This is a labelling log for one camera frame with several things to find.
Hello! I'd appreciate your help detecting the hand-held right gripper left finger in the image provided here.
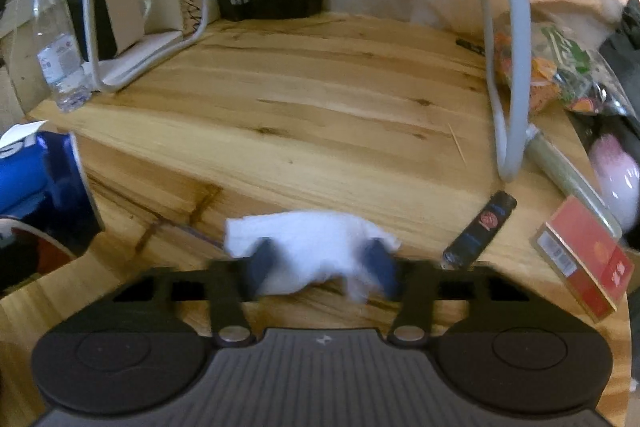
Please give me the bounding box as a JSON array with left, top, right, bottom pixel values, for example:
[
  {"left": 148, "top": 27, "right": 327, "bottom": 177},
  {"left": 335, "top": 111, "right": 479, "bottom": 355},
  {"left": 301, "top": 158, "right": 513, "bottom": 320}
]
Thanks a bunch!
[{"left": 112, "top": 238, "right": 277, "bottom": 349}]

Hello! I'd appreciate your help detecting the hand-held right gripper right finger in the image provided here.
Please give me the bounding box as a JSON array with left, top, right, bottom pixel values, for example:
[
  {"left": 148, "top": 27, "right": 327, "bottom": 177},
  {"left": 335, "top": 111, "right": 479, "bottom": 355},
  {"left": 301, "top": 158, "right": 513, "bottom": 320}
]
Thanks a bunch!
[{"left": 362, "top": 239, "right": 532, "bottom": 344}]

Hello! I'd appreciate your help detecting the white tissue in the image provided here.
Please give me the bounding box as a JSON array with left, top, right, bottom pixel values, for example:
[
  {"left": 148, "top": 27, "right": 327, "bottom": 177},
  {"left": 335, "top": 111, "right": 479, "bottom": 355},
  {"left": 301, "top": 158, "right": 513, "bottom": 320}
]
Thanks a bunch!
[{"left": 224, "top": 209, "right": 402, "bottom": 304}]

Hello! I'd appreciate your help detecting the black lighter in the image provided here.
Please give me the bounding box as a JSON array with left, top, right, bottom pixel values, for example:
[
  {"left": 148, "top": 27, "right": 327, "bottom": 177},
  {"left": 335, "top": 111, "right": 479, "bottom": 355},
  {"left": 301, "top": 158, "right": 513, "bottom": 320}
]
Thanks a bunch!
[{"left": 442, "top": 190, "right": 517, "bottom": 269}]

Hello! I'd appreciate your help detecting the wooden toothpick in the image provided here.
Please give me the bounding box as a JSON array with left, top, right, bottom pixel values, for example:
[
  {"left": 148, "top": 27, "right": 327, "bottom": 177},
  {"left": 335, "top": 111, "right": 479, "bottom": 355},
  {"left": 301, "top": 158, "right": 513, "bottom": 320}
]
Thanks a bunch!
[{"left": 447, "top": 122, "right": 468, "bottom": 168}]

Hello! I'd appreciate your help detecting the red cigarette box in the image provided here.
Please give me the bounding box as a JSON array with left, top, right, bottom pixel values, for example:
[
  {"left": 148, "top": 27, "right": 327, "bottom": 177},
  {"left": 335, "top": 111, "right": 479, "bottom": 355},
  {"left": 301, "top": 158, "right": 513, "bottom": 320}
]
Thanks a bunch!
[{"left": 531, "top": 195, "right": 636, "bottom": 324}]

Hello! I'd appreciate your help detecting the green tube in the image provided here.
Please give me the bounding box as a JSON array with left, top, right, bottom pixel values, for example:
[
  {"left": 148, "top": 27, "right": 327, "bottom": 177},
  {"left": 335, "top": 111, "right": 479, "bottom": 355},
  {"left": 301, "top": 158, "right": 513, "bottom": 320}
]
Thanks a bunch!
[{"left": 525, "top": 126, "right": 624, "bottom": 239}]

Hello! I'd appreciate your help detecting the blue soda can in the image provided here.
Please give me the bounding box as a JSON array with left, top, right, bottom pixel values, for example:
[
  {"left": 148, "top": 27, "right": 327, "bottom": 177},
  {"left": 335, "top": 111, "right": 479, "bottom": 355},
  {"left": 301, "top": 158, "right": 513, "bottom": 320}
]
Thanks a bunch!
[{"left": 0, "top": 121, "right": 107, "bottom": 258}]

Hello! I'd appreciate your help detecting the black pen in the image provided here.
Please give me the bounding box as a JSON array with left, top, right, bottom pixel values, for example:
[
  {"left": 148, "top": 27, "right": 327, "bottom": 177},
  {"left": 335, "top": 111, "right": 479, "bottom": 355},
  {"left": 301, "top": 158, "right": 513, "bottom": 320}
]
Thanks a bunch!
[{"left": 455, "top": 38, "right": 489, "bottom": 56}]

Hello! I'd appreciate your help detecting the pink round object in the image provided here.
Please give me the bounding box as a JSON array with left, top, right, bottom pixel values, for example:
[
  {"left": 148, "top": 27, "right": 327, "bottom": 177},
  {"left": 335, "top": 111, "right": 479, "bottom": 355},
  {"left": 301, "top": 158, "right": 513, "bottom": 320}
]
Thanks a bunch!
[{"left": 587, "top": 132, "right": 640, "bottom": 234}]

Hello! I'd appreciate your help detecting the black box with white print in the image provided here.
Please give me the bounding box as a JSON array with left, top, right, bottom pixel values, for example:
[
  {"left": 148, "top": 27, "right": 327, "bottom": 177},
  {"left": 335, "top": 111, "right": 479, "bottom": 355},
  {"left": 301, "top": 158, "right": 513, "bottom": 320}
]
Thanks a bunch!
[{"left": 216, "top": 0, "right": 327, "bottom": 21}]

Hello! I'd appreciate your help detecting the colourful snack bag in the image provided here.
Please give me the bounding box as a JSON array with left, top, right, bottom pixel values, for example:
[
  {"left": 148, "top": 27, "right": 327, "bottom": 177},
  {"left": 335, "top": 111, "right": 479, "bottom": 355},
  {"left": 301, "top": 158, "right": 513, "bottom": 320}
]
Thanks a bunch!
[{"left": 492, "top": 19, "right": 632, "bottom": 116}]

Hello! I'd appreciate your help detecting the white shelf with metal legs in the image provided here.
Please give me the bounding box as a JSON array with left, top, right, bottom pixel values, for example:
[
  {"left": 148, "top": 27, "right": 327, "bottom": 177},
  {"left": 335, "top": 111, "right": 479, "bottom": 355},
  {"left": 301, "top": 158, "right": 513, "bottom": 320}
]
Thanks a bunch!
[{"left": 40, "top": 0, "right": 582, "bottom": 182}]

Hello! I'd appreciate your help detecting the clear plastic water bottle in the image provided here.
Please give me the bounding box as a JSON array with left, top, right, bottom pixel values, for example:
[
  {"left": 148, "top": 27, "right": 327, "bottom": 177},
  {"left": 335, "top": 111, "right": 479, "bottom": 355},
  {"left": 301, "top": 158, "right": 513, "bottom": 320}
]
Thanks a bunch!
[{"left": 27, "top": 0, "right": 93, "bottom": 114}]

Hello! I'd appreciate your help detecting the dark cloth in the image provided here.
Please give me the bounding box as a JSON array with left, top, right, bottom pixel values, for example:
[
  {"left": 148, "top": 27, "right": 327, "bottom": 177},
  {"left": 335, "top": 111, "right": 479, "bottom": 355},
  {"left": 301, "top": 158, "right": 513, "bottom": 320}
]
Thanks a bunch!
[{"left": 597, "top": 0, "right": 640, "bottom": 75}]

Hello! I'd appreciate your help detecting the cardboard box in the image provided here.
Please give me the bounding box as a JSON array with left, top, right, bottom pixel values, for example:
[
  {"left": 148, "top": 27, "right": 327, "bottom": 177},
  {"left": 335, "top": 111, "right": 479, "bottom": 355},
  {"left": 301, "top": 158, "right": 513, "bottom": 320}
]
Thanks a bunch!
[{"left": 0, "top": 0, "right": 48, "bottom": 120}]

